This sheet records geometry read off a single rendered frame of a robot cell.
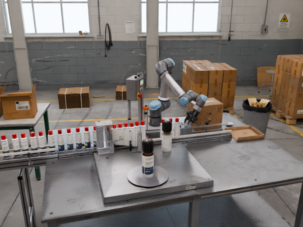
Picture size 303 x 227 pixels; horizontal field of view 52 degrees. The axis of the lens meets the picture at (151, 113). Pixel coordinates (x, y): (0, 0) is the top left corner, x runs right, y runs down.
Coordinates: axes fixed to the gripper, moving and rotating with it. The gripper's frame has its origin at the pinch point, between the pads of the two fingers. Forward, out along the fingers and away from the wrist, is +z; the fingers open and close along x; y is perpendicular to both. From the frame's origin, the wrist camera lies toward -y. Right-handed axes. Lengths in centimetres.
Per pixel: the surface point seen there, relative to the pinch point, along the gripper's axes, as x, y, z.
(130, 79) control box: -69, -2, -17
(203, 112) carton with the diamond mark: 19.8, -17.6, -19.2
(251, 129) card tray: 75, -8, -27
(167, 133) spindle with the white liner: -29.0, 30.8, 5.4
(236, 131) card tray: 61, -9, -18
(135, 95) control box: -59, 1, -7
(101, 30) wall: -33, -534, -34
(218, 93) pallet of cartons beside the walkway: 181, -270, -41
